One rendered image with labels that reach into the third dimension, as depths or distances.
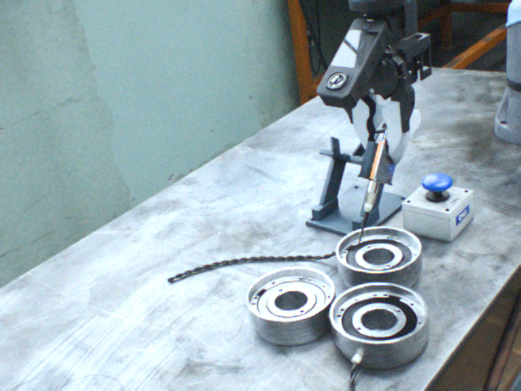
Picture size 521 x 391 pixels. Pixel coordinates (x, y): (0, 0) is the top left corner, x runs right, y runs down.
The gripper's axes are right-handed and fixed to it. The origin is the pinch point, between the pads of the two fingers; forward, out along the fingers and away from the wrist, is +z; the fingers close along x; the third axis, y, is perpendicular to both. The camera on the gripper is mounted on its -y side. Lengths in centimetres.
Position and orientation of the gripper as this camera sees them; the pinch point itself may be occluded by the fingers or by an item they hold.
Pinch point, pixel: (381, 155)
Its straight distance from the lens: 90.5
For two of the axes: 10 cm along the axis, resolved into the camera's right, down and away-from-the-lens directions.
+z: 1.5, 8.8, 4.5
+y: 6.5, -4.3, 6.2
